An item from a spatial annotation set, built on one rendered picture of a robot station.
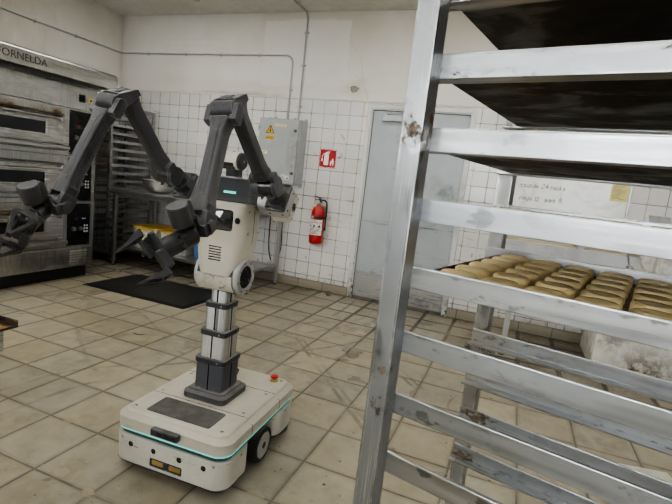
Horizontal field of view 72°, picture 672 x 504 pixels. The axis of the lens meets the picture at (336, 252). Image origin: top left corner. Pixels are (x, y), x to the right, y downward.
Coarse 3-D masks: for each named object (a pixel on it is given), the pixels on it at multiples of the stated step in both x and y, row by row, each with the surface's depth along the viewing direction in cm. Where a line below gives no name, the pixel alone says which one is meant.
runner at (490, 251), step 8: (488, 248) 98; (496, 248) 97; (488, 256) 98; (528, 256) 93; (536, 256) 92; (544, 256) 91; (560, 264) 90; (568, 264) 89; (576, 264) 88; (584, 264) 88; (592, 264) 87; (600, 272) 86; (616, 272) 85; (624, 272) 84; (632, 272) 83; (640, 272) 83; (664, 280) 81
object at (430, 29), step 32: (448, 0) 56; (416, 32) 56; (416, 64) 57; (416, 96) 57; (416, 128) 57; (416, 160) 57; (416, 192) 58; (416, 224) 60; (384, 288) 61; (384, 320) 61; (384, 352) 62; (384, 384) 62; (384, 416) 63; (384, 448) 65
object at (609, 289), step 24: (480, 264) 74; (504, 264) 77; (528, 264) 81; (552, 264) 84; (528, 288) 58; (552, 288) 61; (576, 288) 66; (600, 288) 64; (624, 288) 68; (648, 288) 69; (648, 312) 52
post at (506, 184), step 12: (504, 180) 95; (504, 192) 95; (504, 204) 95; (492, 240) 97; (504, 240) 97; (480, 312) 100; (492, 312) 100; (480, 324) 100; (480, 348) 100; (468, 396) 102; (468, 444) 103; (456, 468) 105; (456, 480) 105
